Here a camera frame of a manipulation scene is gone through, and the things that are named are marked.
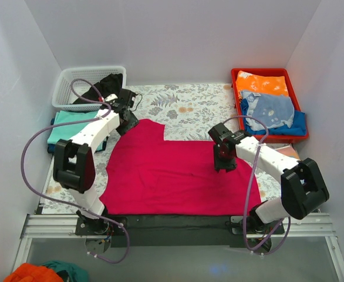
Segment magenta t shirt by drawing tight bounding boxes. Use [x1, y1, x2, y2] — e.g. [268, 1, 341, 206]
[100, 119, 251, 216]

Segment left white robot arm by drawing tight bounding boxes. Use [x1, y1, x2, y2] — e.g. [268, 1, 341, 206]
[53, 89, 139, 235]

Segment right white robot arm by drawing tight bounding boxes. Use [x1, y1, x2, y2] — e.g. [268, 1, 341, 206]
[208, 123, 329, 234]

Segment black garment in basket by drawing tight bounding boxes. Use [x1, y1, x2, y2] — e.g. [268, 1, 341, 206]
[82, 73, 123, 101]

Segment floral table mat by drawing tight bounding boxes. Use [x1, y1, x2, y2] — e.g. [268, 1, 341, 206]
[37, 83, 281, 214]

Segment light blue patterned shirt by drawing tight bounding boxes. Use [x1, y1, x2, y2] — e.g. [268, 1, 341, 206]
[240, 90, 295, 131]

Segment white plastic basket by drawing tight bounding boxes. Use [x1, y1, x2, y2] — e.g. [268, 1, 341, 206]
[52, 65, 127, 112]

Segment folded colourful patterned shirt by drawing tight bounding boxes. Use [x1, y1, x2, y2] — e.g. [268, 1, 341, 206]
[276, 145, 300, 160]

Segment folded teal shirt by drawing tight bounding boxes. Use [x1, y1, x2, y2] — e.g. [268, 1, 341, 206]
[47, 109, 107, 149]

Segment orange patterned shirt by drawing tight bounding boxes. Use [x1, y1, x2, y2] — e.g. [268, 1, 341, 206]
[235, 70, 289, 99]

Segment folded dark blue shirt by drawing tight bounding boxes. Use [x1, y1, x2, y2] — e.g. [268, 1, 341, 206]
[47, 117, 109, 154]

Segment teal cloth bottom corner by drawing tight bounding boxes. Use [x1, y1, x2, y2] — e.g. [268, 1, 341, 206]
[42, 260, 89, 282]

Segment orange cloth bottom corner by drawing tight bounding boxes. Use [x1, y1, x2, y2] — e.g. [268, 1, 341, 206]
[3, 263, 63, 282]

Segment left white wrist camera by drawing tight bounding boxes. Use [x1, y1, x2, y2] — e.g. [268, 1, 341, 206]
[100, 94, 118, 103]

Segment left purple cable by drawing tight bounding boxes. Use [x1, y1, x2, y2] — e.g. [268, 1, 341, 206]
[21, 78, 131, 264]

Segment purple cable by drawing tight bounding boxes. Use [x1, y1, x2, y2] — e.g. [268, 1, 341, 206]
[21, 78, 131, 264]
[213, 115, 292, 256]

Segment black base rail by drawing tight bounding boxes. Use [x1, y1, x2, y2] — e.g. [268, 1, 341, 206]
[74, 211, 286, 249]

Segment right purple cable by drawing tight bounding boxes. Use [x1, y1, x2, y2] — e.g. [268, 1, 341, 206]
[213, 115, 292, 256]

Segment aluminium frame rail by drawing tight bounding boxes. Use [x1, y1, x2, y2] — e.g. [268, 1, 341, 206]
[21, 214, 78, 239]

